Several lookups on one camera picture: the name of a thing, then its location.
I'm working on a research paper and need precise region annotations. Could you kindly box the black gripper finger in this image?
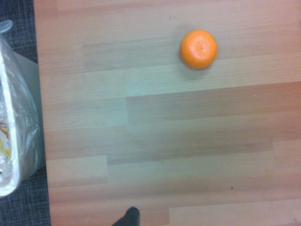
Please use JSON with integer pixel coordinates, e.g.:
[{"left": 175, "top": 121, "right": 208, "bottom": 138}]
[{"left": 111, "top": 206, "right": 141, "bottom": 226}]

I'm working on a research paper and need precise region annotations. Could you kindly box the orange tangerine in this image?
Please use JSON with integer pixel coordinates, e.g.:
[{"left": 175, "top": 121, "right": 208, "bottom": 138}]
[{"left": 179, "top": 29, "right": 218, "bottom": 70}]

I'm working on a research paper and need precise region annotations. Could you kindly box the white plastic trash bin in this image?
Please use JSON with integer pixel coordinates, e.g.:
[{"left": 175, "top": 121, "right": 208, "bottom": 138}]
[{"left": 0, "top": 20, "right": 46, "bottom": 199}]

